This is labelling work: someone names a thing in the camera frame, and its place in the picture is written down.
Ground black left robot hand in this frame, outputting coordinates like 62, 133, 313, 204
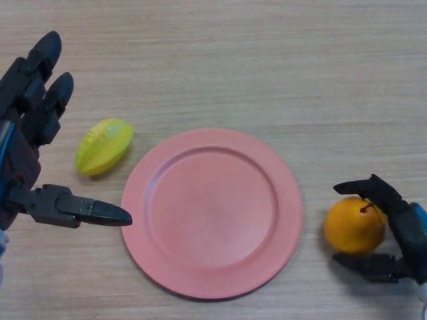
0, 31, 133, 229

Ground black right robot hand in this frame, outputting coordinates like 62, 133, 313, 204
332, 173, 427, 286

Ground yellow orange pear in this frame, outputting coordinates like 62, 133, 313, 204
323, 196, 388, 255

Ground pink round plate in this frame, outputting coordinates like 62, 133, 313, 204
120, 128, 304, 301

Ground yellow green starfruit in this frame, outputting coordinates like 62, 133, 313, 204
75, 118, 134, 177

